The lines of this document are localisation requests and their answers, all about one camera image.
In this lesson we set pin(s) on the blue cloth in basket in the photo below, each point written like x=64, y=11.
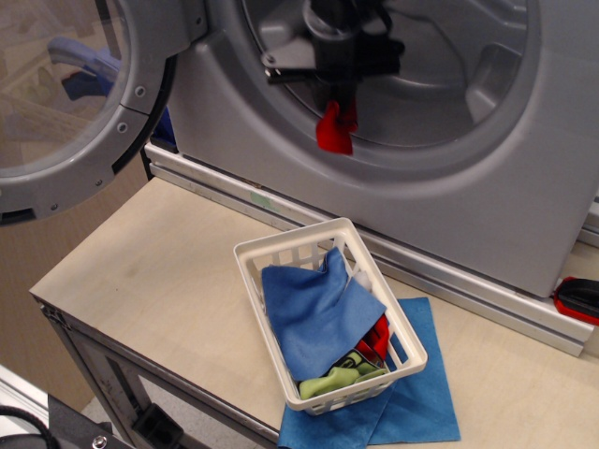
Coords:
x=319, y=315

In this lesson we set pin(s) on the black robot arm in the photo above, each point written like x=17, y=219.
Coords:
x=337, y=20

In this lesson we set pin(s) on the green cloth in basket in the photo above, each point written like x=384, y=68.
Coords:
x=337, y=378

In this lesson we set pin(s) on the blue paper towel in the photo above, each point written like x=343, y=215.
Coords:
x=415, y=409

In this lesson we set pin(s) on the grey round washer door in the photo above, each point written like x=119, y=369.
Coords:
x=83, y=86

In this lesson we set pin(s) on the red cloth with dark trim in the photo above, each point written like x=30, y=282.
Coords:
x=335, y=128

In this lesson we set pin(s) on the red cloth in basket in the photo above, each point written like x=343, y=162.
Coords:
x=373, y=345

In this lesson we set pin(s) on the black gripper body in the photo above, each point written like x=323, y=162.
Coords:
x=311, y=58

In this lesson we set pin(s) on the red and black clamp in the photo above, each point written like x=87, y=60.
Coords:
x=577, y=298

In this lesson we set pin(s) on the white plastic basket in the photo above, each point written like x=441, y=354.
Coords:
x=306, y=248

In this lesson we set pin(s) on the aluminium profile rail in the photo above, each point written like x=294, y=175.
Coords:
x=532, y=316

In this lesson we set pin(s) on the metal table frame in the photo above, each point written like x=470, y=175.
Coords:
x=119, y=375

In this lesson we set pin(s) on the grey toy washing machine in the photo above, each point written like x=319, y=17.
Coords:
x=482, y=152

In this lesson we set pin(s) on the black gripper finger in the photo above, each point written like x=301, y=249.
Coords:
x=339, y=94
x=351, y=90

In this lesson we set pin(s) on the black base with cable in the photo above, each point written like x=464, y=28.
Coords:
x=66, y=429

